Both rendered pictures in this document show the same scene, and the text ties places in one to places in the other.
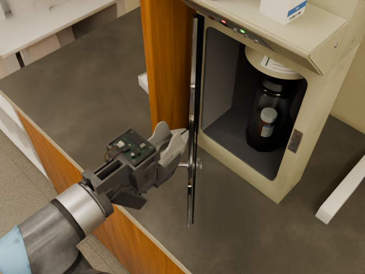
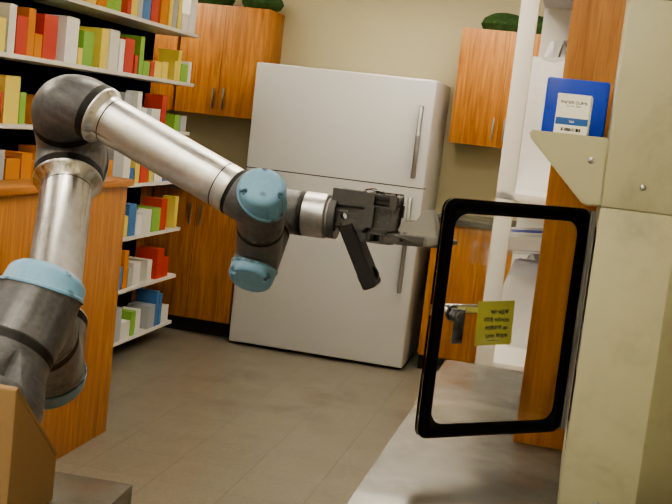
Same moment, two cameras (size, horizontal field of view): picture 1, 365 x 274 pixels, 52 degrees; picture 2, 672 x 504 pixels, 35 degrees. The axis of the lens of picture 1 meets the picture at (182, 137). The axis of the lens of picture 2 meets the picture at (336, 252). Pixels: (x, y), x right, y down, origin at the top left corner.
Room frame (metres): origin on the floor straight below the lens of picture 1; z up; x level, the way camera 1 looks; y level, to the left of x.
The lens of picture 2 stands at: (-0.63, -1.39, 1.49)
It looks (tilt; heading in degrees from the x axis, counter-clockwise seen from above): 7 degrees down; 58
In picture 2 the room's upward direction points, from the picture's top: 7 degrees clockwise
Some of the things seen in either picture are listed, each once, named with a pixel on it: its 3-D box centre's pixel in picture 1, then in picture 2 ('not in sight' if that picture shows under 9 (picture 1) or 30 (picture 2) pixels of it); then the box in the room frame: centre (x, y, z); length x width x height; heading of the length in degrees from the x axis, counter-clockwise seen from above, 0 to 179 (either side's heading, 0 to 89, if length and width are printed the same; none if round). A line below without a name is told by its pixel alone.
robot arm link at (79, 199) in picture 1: (81, 206); (319, 215); (0.28, 0.15, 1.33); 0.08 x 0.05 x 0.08; 46
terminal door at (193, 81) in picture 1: (192, 129); (504, 320); (0.56, -0.02, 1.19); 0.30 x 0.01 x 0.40; 177
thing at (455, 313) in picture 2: (196, 169); (456, 325); (0.45, -0.03, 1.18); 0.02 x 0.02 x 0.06; 87
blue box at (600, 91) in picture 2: not in sight; (575, 108); (0.63, -0.05, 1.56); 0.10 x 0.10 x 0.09; 46
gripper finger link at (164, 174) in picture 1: (159, 168); (397, 238); (0.36, 0.04, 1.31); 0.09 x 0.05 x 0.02; 136
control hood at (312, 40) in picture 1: (241, 22); (567, 166); (0.58, -0.10, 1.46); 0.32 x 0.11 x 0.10; 46
